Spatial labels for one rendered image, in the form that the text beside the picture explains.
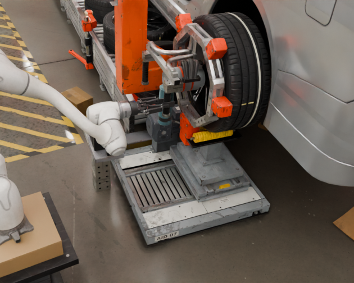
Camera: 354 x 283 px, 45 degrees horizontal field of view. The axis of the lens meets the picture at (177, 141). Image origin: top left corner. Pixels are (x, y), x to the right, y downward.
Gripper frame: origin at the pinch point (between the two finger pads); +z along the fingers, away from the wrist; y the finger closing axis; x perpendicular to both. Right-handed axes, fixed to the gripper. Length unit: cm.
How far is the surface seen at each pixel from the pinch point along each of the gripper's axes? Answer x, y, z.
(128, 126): -65, -71, 2
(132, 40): 7, -60, 0
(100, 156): -38, -12, -33
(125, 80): -20, -59, -4
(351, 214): -82, 43, 118
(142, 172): -76, -32, -1
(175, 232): -77, 23, 1
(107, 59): -44, -134, 3
